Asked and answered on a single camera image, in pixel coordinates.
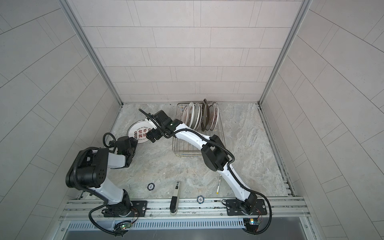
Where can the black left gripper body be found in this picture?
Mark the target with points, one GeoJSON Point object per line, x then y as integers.
{"type": "Point", "coordinates": [132, 143]}

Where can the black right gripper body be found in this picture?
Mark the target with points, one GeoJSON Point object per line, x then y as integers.
{"type": "Point", "coordinates": [159, 131]}

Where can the white plate orange sunburst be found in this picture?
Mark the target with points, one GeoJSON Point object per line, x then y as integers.
{"type": "Point", "coordinates": [185, 115]}

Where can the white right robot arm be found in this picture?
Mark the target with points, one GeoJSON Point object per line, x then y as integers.
{"type": "Point", "coordinates": [218, 159]}

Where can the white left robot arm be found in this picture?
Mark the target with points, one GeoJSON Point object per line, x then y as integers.
{"type": "Point", "coordinates": [90, 169]}

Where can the white watermelon pattern plate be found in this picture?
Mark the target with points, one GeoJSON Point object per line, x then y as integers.
{"type": "Point", "coordinates": [197, 114]}

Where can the white blue striped plate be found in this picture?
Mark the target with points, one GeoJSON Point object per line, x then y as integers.
{"type": "Point", "coordinates": [200, 117]}

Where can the dark rimmed checkered plate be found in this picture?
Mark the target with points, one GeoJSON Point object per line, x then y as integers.
{"type": "Point", "coordinates": [205, 114]}

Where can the small sunburst plate right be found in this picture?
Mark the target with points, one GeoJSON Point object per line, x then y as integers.
{"type": "Point", "coordinates": [213, 117]}

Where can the black white handheld scraper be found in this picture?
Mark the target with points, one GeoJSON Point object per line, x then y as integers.
{"type": "Point", "coordinates": [175, 199]}

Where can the yellow capped white marker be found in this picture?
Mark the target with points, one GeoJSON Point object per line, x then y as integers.
{"type": "Point", "coordinates": [219, 185]}

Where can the right round poker chip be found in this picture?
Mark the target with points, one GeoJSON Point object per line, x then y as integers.
{"type": "Point", "coordinates": [200, 199]}

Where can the left circuit board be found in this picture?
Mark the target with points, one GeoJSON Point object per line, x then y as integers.
{"type": "Point", "coordinates": [122, 228]}

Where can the circuit board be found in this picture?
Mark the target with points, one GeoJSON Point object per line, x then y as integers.
{"type": "Point", "coordinates": [122, 228]}
{"type": "Point", "coordinates": [252, 225]}

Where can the right circuit board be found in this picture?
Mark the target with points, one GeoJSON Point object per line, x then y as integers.
{"type": "Point", "coordinates": [252, 225]}

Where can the metal wire dish rack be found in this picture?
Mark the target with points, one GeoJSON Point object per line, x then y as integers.
{"type": "Point", "coordinates": [182, 148]}

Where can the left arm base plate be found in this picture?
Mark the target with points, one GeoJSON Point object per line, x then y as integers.
{"type": "Point", "coordinates": [134, 209]}

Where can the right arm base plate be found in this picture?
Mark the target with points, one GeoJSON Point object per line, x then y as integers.
{"type": "Point", "coordinates": [236, 207]}

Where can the aluminium front rail frame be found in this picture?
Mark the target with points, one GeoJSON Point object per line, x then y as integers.
{"type": "Point", "coordinates": [188, 209]}

